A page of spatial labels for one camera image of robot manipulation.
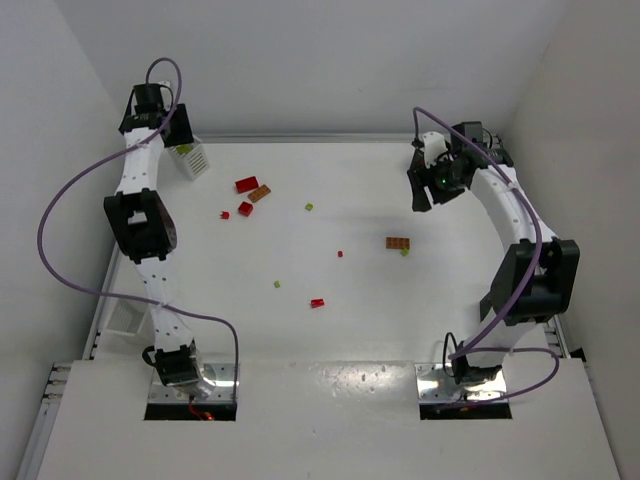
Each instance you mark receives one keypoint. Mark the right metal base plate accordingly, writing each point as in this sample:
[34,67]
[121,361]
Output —
[436,386]

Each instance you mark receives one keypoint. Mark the white slotted bin back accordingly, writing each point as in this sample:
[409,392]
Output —
[193,164]

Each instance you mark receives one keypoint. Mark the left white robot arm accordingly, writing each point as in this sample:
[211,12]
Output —
[146,233]

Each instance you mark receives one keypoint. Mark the metal base plate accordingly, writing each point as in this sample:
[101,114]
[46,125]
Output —
[436,386]
[215,387]

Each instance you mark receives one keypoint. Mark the white slotted bin left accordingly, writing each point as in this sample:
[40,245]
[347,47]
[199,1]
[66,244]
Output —
[125,319]

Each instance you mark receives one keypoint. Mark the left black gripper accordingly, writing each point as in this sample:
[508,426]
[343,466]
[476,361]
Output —
[179,126]

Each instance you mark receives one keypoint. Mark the large red lego brick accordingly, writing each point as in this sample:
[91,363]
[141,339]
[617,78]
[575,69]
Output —
[247,184]

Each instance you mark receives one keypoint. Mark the black slotted bin right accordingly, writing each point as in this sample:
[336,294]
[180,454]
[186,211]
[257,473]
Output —
[485,306]

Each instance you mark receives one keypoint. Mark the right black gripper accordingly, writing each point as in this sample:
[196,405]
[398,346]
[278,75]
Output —
[420,185]

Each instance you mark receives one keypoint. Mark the orange lego plate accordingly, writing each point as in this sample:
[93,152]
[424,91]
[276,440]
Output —
[259,193]
[397,243]

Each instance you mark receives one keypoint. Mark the white slotted bin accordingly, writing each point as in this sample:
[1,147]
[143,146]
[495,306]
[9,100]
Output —
[193,164]
[125,319]

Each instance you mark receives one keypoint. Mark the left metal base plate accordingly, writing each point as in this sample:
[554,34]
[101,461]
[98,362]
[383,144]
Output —
[215,387]

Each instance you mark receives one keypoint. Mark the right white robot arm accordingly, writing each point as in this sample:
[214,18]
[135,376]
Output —
[535,279]

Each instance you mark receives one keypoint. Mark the orange lego plate left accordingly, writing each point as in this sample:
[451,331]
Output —
[259,193]

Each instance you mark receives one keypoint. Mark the small red square lego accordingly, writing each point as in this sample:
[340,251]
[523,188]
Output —
[245,209]

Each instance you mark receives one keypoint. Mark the lime lego brick front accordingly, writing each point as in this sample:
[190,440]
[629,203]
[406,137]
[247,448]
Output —
[183,149]

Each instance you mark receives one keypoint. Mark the orange lego plate right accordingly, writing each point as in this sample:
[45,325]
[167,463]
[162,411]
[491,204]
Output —
[397,243]

